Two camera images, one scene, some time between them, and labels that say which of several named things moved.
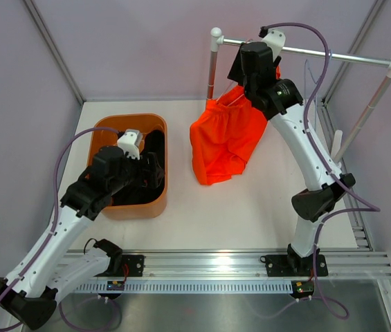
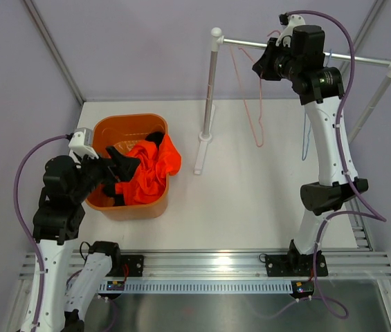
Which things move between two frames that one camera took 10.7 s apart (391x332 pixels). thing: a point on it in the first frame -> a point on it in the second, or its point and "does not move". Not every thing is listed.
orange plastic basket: (104, 132) does not move
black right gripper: (235, 72) -> (264, 64)
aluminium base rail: (249, 265) does not move
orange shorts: (222, 135) -> (157, 162)
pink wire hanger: (229, 104) -> (257, 144)
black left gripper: (149, 178) -> (119, 168)
